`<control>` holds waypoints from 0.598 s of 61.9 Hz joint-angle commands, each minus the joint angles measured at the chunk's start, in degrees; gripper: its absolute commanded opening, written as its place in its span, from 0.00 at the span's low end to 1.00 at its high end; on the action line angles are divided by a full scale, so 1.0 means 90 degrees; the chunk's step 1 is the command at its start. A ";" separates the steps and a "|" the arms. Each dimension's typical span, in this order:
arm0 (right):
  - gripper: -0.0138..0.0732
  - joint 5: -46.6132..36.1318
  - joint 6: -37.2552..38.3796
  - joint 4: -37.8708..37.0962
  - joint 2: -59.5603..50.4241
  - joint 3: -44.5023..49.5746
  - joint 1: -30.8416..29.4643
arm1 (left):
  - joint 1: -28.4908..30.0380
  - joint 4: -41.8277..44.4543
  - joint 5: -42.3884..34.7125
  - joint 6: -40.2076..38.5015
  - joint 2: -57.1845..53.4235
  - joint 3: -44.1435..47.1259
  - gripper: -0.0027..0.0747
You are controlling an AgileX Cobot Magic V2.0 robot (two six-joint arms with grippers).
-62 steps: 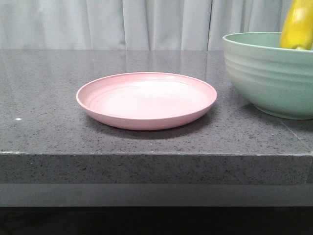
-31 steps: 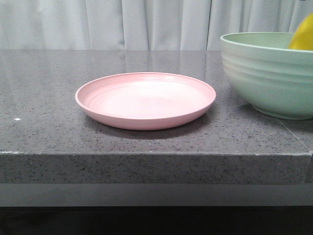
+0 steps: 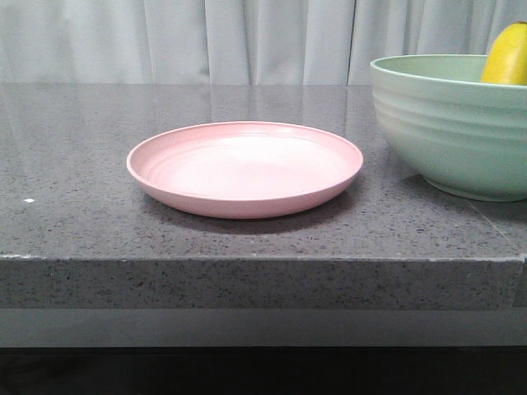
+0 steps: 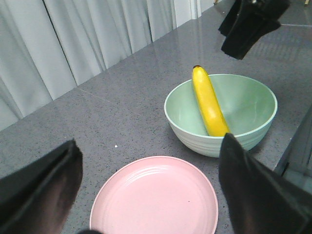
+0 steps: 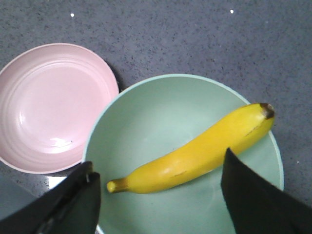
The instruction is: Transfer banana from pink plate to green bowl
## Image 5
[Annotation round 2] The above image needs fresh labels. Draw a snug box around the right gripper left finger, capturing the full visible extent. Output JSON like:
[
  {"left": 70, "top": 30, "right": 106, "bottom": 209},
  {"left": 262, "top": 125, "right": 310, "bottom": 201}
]
[{"left": 0, "top": 161, "right": 101, "bottom": 234}]

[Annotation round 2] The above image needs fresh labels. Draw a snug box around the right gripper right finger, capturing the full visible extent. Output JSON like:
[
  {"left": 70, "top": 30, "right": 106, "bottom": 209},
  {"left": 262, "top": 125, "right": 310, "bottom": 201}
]
[{"left": 221, "top": 149, "right": 312, "bottom": 234}]

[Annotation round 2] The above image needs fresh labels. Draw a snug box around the yellow banana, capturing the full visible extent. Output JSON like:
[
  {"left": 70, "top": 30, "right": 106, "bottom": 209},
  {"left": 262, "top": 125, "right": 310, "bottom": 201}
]
[{"left": 106, "top": 103, "right": 275, "bottom": 194}]

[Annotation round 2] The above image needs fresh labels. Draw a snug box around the pink plate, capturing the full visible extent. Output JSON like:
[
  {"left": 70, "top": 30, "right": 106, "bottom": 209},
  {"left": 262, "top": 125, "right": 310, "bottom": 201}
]
[{"left": 0, "top": 43, "right": 119, "bottom": 174}]

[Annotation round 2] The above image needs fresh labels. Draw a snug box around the green bowl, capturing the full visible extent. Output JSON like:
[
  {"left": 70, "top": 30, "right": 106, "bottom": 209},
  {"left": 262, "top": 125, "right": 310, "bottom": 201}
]
[{"left": 82, "top": 74, "right": 285, "bottom": 234}]

